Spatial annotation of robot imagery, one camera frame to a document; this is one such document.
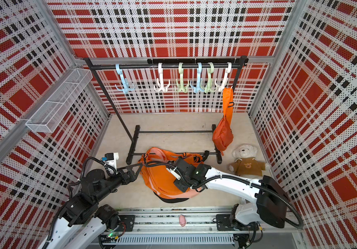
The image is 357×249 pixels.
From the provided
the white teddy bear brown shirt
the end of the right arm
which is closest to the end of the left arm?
the end of the right arm

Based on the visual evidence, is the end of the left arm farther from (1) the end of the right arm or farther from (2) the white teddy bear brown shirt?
(2) the white teddy bear brown shirt

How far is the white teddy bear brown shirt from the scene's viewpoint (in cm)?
85
